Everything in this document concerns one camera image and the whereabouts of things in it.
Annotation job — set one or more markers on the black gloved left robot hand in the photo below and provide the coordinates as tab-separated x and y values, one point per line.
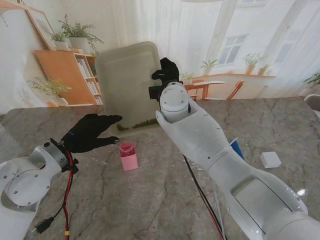
87	135

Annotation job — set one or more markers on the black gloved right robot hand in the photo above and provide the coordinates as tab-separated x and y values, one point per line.
170	71

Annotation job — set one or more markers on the white baking tray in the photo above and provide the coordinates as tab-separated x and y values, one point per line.
127	87

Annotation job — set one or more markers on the pink square bottle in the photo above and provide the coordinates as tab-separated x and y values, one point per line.
130	162

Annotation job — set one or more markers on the blue plastic scraper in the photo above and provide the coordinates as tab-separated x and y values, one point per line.
238	150

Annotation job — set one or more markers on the white square bottle cap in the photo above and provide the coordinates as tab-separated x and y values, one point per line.
270	160

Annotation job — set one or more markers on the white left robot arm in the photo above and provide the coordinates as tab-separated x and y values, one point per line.
22	180

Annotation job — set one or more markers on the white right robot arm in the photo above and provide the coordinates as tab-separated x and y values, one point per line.
217	155

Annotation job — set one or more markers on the scattered green beans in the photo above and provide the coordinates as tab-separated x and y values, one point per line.
142	123

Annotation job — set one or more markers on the printed room scene backdrop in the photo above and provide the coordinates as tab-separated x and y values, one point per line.
225	37

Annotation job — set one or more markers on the white rounded object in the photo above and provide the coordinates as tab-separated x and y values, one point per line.
313	102

